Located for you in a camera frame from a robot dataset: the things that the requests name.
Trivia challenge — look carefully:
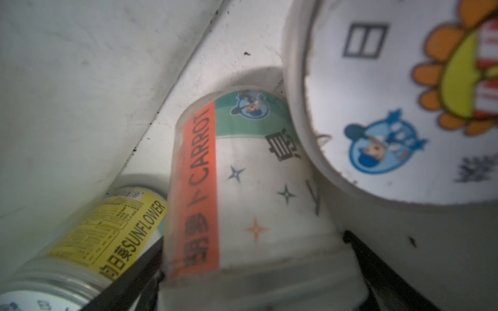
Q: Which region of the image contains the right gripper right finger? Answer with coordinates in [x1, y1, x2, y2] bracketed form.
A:
[342, 231, 439, 310]

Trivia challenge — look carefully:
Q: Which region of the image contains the sunflower label seed can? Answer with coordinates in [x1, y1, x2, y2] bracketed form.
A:
[1, 187, 167, 310]

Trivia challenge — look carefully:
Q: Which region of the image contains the carrot label seed can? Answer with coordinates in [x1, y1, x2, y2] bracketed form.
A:
[159, 88, 369, 310]

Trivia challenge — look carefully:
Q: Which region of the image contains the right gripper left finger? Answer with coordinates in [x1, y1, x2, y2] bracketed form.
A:
[82, 238, 163, 310]

